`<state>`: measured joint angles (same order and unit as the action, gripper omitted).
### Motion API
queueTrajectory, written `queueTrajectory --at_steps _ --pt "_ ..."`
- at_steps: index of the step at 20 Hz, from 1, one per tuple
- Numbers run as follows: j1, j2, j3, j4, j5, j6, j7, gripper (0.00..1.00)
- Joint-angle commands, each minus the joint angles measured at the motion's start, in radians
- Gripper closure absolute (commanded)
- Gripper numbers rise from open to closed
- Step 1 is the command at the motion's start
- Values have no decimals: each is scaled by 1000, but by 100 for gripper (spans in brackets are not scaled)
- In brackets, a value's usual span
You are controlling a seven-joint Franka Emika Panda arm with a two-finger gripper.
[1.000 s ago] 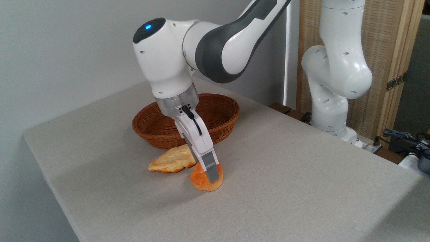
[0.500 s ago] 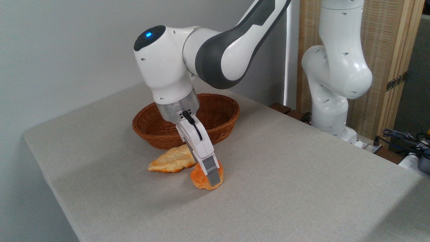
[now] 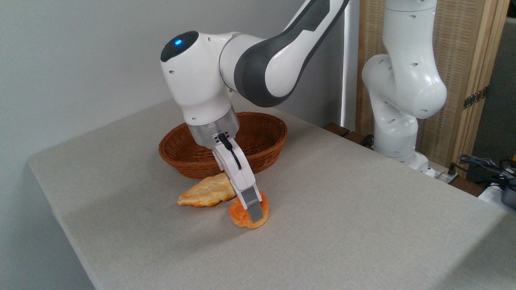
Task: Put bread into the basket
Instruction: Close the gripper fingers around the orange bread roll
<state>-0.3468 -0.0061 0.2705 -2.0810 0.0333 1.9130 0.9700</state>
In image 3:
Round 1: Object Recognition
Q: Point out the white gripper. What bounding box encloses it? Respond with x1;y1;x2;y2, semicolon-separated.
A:
212;139;265;223

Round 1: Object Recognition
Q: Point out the round orange bread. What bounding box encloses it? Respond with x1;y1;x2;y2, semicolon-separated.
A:
229;191;269;229

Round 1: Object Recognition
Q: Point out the long braided bread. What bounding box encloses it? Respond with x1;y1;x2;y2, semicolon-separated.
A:
178;172;237;207

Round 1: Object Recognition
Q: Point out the brown wicker basket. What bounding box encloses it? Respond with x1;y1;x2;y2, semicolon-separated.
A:
158;112;288;180

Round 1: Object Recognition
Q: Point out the brown wooden block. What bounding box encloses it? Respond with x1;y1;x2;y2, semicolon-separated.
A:
343;131;368;146
324;124;350;137

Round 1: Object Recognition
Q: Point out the white vertical pole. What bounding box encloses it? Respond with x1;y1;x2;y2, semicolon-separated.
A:
339;0;360;129

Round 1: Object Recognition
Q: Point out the metal screen hinge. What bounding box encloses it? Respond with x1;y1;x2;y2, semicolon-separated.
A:
463;87;489;110

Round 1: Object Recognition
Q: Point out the wooden folding screen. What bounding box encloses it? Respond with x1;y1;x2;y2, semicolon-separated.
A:
356;0;510;178

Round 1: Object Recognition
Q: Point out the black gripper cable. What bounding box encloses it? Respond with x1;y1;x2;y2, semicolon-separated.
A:
218;134;242;170

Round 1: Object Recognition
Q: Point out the blue grey cable bundle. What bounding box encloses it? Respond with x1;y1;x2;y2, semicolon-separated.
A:
458;154;516;191

